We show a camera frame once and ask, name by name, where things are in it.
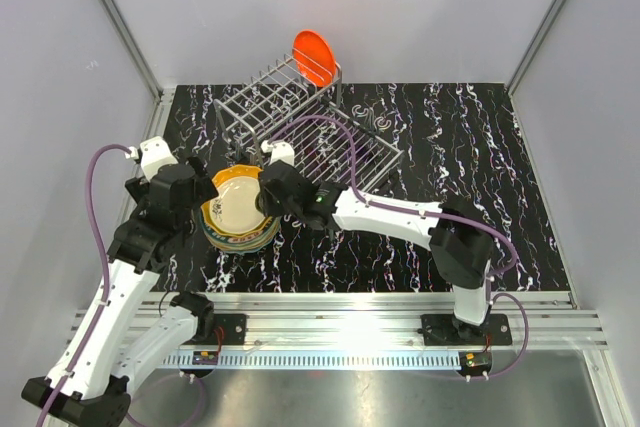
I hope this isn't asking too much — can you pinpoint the orange red plate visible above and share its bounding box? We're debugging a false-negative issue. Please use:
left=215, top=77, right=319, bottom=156
left=292, top=29, right=336, bottom=88

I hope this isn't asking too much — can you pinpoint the yellow dotted scalloped plate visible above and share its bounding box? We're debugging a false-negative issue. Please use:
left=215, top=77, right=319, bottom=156
left=212, top=164, right=262, bottom=189

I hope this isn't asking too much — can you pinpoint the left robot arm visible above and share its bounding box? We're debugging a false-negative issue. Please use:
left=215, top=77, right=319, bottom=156
left=21, top=157, right=217, bottom=426

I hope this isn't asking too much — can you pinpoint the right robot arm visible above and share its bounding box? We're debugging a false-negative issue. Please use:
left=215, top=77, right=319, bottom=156
left=256, top=161, right=493, bottom=345

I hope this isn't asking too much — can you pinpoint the stack of plates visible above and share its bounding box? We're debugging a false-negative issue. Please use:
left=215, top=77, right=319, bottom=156
left=198, top=206, right=281, bottom=254

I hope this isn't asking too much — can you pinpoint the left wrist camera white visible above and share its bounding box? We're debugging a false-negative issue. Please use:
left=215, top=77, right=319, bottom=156
left=125, top=136, right=178, bottom=181

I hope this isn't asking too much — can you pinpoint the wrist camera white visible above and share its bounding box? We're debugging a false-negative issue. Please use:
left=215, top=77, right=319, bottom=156
left=125, top=136, right=178, bottom=181
left=261, top=140, right=295, bottom=166

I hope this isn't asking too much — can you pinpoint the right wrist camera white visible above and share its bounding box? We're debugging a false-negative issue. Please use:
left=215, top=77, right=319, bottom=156
left=261, top=140, right=295, bottom=166

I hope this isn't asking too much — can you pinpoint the left aluminium corner post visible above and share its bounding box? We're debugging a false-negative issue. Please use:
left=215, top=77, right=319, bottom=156
left=69, top=0, right=176, bottom=108

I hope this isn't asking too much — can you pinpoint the aluminium corner post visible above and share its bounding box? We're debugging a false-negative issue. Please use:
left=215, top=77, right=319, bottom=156
left=69, top=0, right=176, bottom=108
left=504, top=0, right=601, bottom=96

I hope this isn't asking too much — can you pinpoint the grey wire dish rack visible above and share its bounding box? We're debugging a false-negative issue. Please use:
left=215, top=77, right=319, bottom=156
left=214, top=54, right=402, bottom=195

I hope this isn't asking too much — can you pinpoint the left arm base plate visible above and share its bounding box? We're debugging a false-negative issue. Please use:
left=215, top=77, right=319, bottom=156
left=186, top=313, right=248, bottom=347

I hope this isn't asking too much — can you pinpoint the slotted cable duct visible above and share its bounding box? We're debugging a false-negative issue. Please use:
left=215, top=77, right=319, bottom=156
left=159, top=349, right=461, bottom=371

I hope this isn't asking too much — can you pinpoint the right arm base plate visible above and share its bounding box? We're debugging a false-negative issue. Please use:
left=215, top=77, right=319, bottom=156
left=419, top=313, right=513, bottom=347

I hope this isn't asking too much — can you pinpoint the aluminium rail frame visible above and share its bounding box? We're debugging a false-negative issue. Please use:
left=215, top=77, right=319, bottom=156
left=209, top=292, right=608, bottom=357

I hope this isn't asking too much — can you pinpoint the right aluminium corner post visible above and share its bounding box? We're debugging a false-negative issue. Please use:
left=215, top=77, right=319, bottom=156
left=504, top=0, right=601, bottom=96

